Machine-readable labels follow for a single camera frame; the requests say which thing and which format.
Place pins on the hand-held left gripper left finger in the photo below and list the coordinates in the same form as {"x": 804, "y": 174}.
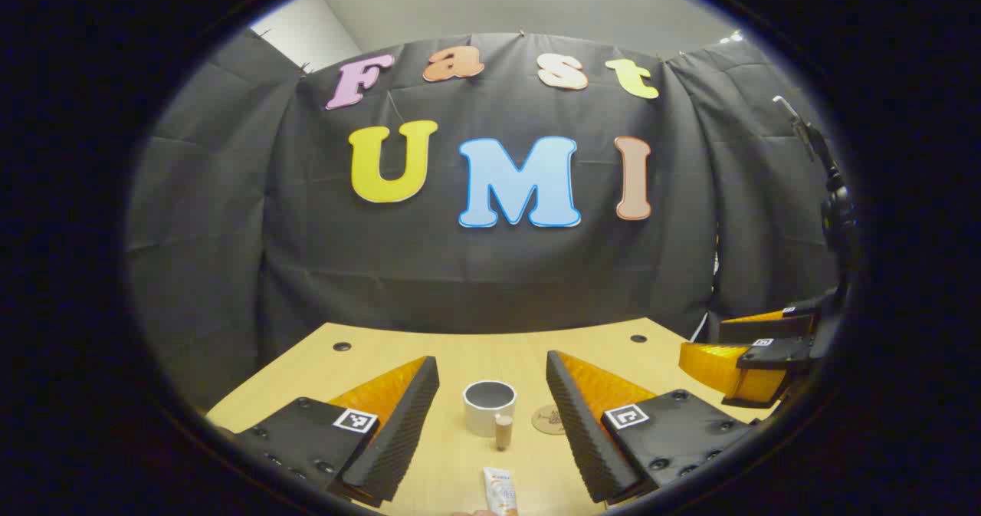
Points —
{"x": 398, "y": 432}

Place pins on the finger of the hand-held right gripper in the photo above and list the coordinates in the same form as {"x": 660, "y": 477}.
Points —
{"x": 766, "y": 328}
{"x": 774, "y": 353}

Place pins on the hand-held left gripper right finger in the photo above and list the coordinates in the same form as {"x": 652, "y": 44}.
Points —
{"x": 582, "y": 432}

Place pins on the round wooden coaster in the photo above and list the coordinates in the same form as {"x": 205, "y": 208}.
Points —
{"x": 547, "y": 421}

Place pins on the white cup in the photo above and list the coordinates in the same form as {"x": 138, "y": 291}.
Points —
{"x": 484, "y": 418}

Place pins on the white toothpaste tube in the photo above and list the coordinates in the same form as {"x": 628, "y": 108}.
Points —
{"x": 500, "y": 489}

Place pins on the wooden desktop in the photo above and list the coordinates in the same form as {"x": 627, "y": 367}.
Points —
{"x": 460, "y": 363}

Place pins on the black backdrop cloth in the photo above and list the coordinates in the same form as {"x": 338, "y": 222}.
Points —
{"x": 475, "y": 271}

